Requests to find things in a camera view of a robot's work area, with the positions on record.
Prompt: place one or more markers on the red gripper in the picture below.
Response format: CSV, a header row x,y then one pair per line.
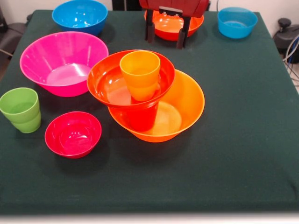
x,y
175,4

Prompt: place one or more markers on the orange plastic cup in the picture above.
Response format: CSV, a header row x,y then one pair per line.
x,y
140,77

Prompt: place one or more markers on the red-orange plastic bowl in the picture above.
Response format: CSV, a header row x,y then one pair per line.
x,y
168,26
107,84

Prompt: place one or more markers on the red-orange plastic cup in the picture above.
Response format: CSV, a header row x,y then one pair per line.
x,y
142,119

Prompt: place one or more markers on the small translucent blue bowl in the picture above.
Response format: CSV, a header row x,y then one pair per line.
x,y
233,28

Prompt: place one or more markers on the large orange bowl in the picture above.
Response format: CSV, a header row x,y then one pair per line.
x,y
187,102

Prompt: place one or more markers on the large blue bowl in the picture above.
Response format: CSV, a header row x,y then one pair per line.
x,y
70,25

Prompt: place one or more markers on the large pink bowl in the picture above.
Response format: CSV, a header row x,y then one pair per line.
x,y
58,70

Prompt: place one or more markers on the dark green tablecloth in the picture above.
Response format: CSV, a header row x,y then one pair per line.
x,y
233,140

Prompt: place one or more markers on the small crimson bowl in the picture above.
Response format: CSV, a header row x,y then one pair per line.
x,y
72,137

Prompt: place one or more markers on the green plastic cup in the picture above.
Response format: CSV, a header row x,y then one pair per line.
x,y
23,116

